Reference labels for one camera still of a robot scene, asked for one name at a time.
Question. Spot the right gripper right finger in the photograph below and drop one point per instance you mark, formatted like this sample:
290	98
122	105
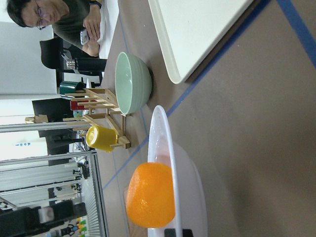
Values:
187	233

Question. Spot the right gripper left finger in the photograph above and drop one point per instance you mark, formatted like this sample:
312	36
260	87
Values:
169	233

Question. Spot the white round plate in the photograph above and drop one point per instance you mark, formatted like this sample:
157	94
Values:
190	207

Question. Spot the orange fruit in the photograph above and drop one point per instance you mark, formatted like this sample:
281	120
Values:
150	196

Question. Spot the cream bear tray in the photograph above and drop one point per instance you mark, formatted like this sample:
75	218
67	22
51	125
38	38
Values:
188	30

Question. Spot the yellow mug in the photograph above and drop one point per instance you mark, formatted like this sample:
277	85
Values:
101	138

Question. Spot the wooden mug rack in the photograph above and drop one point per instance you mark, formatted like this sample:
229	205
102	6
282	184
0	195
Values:
101	104

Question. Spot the green ceramic bowl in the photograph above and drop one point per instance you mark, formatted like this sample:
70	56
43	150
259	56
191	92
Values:
133	83

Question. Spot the red bottle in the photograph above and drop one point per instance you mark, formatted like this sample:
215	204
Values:
74	105

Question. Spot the dark green mug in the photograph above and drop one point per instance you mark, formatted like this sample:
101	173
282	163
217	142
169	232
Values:
67	87

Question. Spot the black water bottle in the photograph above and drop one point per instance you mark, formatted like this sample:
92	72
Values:
86	64

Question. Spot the seated person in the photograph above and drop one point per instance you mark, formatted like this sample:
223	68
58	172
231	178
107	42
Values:
75	21

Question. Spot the aluminium frame post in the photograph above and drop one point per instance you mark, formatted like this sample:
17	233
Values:
43	126

